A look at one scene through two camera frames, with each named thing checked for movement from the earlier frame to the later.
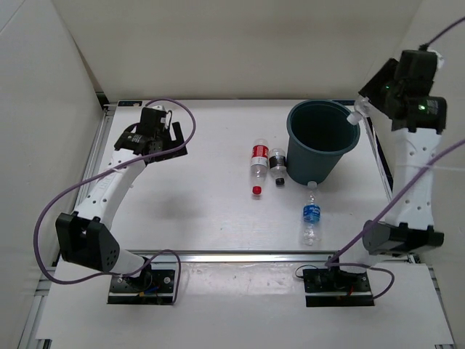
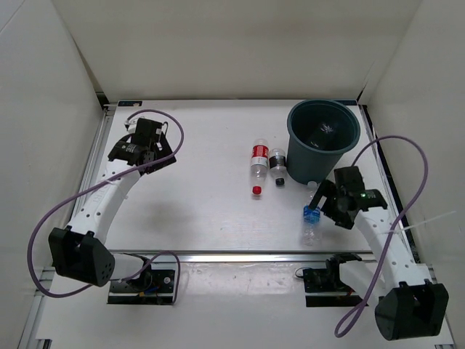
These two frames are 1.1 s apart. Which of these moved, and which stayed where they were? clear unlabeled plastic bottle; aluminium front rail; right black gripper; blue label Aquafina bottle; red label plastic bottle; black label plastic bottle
Moved: right black gripper; clear unlabeled plastic bottle
Stayed: black label plastic bottle; red label plastic bottle; blue label Aquafina bottle; aluminium front rail
